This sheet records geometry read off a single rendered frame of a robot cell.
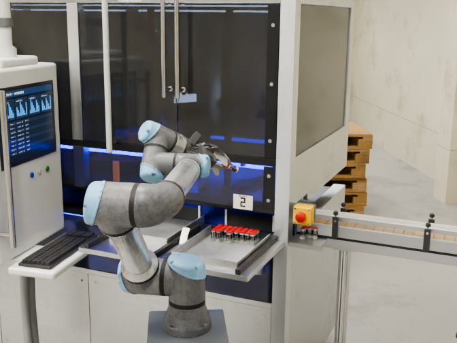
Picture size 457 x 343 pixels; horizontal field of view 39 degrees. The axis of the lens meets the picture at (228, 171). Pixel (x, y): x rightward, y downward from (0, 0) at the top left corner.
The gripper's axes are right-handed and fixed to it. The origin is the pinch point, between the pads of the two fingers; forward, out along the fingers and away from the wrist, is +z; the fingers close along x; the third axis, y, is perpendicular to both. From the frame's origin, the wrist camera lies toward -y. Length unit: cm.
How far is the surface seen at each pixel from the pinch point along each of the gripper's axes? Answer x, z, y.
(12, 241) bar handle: -77, -42, -9
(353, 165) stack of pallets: -78, 268, -214
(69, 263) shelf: -75, -19, -5
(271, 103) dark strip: 17.0, 16.5, -26.3
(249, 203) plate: -18.6, 30.3, -10.2
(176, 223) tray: -52, 20, -22
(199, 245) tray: -37.2, 16.1, 2.7
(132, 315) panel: -101, 29, -10
